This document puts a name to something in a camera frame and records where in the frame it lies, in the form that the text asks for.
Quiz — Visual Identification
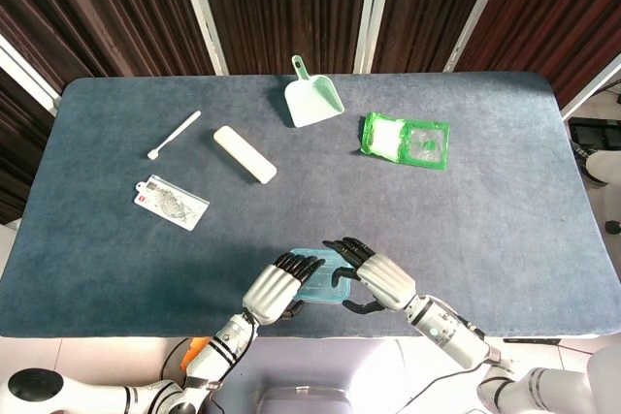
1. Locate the blue plastic container lid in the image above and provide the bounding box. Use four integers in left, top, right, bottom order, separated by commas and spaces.
290, 247, 354, 304

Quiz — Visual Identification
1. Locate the white screen frame post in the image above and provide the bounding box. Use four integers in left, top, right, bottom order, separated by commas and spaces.
442, 0, 515, 73
560, 52, 621, 120
352, 0, 398, 75
0, 34, 62, 117
173, 0, 230, 77

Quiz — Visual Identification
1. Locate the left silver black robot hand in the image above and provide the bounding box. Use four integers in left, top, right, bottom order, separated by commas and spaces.
242, 252, 325, 327

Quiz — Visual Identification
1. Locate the blue velvet table cloth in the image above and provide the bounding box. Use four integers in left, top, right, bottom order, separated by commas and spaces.
0, 70, 621, 340

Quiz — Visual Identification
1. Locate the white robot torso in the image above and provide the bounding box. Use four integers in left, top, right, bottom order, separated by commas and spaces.
203, 335, 496, 414

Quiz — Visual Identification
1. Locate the green wet wipes pack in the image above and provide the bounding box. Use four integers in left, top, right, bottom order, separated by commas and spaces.
361, 111, 451, 173

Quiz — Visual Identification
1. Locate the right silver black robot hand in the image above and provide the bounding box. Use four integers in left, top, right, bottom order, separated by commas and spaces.
322, 237, 418, 314

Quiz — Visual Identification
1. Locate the clear ruler set pouch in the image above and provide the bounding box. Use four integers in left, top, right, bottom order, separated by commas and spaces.
133, 174, 211, 232

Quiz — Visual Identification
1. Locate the black device on floor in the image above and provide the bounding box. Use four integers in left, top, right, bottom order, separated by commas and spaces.
567, 116, 621, 149

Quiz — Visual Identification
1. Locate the mint green plastic dustpan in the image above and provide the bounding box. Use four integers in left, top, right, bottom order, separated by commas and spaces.
283, 54, 345, 129

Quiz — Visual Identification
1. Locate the dark brown pleated curtain panel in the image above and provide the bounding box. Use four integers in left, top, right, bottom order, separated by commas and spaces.
0, 67, 54, 226
455, 0, 621, 110
0, 0, 214, 105
193, 0, 379, 77
371, 0, 508, 74

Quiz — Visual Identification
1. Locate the white toothbrush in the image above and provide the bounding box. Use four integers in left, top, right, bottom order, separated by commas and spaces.
147, 110, 202, 161

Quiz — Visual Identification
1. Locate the beige toothbrush case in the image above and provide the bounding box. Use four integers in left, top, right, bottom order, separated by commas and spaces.
212, 125, 278, 185

